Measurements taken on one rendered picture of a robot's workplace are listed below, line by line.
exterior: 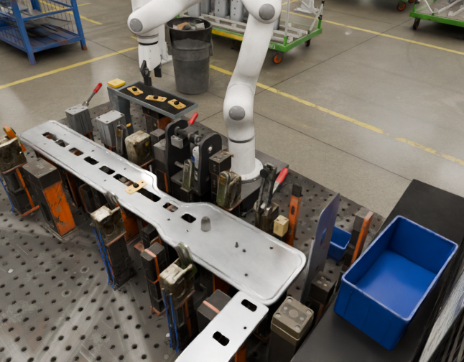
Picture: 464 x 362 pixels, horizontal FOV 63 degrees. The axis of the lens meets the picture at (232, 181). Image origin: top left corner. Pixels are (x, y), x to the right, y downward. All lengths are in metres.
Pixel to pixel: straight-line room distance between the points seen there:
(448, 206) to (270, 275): 0.67
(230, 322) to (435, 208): 0.80
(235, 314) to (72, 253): 0.85
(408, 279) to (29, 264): 1.35
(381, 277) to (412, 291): 0.08
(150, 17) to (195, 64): 2.82
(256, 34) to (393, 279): 0.94
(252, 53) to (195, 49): 2.69
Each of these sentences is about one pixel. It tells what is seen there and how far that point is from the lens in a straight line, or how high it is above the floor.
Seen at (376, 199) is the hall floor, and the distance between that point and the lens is 3.09.
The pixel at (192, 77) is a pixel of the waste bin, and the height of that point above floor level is 0.21.
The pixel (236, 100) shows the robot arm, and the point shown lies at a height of 1.22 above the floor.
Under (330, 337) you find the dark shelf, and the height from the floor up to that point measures 1.03.
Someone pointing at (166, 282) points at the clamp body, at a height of 1.04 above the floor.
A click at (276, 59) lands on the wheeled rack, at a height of 0.06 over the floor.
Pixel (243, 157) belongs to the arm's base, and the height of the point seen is 0.92.
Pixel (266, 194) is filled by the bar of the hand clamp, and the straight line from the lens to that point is 1.21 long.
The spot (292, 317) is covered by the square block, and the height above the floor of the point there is 1.06.
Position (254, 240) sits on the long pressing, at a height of 1.00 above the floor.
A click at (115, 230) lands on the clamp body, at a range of 1.35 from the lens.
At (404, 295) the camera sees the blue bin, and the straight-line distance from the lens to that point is 1.14.
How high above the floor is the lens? 1.89
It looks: 38 degrees down
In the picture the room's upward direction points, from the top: straight up
